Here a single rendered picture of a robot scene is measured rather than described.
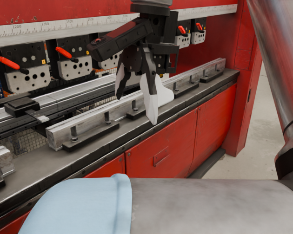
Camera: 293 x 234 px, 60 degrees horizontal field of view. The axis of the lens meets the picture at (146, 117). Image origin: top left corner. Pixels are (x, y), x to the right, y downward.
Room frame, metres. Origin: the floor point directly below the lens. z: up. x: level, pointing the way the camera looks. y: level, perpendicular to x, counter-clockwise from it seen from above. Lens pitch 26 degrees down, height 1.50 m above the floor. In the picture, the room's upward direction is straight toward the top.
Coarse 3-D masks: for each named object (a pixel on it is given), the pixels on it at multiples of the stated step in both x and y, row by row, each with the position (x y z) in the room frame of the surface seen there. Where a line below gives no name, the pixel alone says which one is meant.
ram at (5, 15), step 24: (0, 0) 0.84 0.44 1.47; (24, 0) 0.90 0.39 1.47; (48, 0) 0.96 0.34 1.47; (72, 0) 1.04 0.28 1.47; (96, 0) 1.12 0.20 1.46; (120, 0) 1.23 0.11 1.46; (192, 0) 1.69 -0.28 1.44; (216, 0) 1.94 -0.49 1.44; (0, 24) 0.83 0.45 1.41; (120, 24) 1.22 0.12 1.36
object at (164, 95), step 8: (144, 80) 0.43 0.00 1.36; (160, 80) 0.45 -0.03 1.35; (144, 88) 0.43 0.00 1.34; (160, 88) 0.44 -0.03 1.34; (144, 96) 0.42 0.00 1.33; (152, 96) 0.41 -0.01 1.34; (160, 96) 0.43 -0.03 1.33; (168, 96) 0.44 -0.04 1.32; (152, 104) 0.40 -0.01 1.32; (160, 104) 0.42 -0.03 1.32; (152, 112) 0.40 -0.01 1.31; (152, 120) 0.40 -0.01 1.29
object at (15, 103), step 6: (12, 102) 1.08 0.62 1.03; (18, 102) 1.08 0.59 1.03; (24, 102) 1.08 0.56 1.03; (30, 102) 1.09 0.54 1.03; (36, 102) 1.11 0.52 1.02; (6, 108) 1.07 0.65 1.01; (12, 108) 1.04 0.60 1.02; (18, 108) 1.04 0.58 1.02; (24, 108) 1.05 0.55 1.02; (30, 108) 1.07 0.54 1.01; (36, 108) 1.09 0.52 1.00; (12, 114) 1.04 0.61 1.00; (18, 114) 1.03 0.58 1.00; (24, 114) 1.05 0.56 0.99; (30, 114) 1.02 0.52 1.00; (36, 114) 1.02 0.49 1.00; (42, 120) 0.96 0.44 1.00
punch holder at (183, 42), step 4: (180, 20) 1.60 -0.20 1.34; (184, 20) 1.63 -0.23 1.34; (188, 20) 1.67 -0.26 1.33; (180, 24) 1.60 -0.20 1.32; (184, 24) 1.63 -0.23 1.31; (188, 24) 1.67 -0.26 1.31; (176, 28) 1.58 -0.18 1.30; (184, 28) 1.64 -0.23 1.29; (188, 28) 1.67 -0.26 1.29; (176, 32) 1.58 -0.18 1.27; (180, 32) 1.61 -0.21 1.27; (188, 32) 1.68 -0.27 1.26; (176, 36) 1.58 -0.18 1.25; (180, 36) 1.60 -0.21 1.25; (188, 36) 1.67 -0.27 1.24; (176, 40) 1.58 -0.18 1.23; (180, 40) 1.60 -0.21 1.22; (184, 40) 1.64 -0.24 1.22; (188, 40) 1.68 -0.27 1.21; (176, 44) 1.58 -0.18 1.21; (180, 44) 1.61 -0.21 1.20; (184, 44) 1.64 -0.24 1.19; (188, 44) 1.68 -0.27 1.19
